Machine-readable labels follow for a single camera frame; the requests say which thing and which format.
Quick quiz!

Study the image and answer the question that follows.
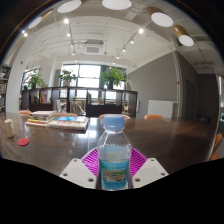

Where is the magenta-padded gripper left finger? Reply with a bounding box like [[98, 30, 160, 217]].
[[59, 148, 101, 190]]

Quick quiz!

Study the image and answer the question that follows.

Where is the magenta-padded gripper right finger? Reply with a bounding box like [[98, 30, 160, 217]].
[[129, 147, 170, 190]]

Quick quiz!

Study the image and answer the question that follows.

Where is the clear blue-capped water bottle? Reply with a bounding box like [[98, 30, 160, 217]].
[[96, 114, 133, 191]]

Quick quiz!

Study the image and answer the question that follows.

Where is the group of orange chairs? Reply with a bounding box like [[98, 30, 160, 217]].
[[17, 109, 224, 162]]

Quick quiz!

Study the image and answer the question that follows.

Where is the flat round red coaster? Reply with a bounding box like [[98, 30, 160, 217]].
[[17, 137, 31, 147]]

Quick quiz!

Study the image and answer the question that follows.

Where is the white whiteboard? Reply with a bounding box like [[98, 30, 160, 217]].
[[147, 99, 175, 120]]

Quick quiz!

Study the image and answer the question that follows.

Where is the low dark shelf unit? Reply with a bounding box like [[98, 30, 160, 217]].
[[20, 86, 139, 119]]

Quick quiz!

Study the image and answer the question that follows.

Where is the cream cylindrical cup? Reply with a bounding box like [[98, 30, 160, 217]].
[[4, 118, 16, 139]]

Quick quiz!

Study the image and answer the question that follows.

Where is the green potted plant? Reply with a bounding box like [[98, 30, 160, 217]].
[[99, 67, 128, 91], [58, 68, 79, 88], [26, 71, 46, 90]]

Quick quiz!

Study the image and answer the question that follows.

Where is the tall dark bookshelf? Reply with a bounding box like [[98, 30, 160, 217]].
[[0, 63, 12, 113]]

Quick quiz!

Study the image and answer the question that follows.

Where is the white ceiling air conditioner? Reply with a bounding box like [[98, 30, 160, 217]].
[[82, 39, 105, 56]]

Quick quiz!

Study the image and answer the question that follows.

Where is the group of round ceiling lights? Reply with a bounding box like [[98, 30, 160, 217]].
[[27, 0, 196, 48]]

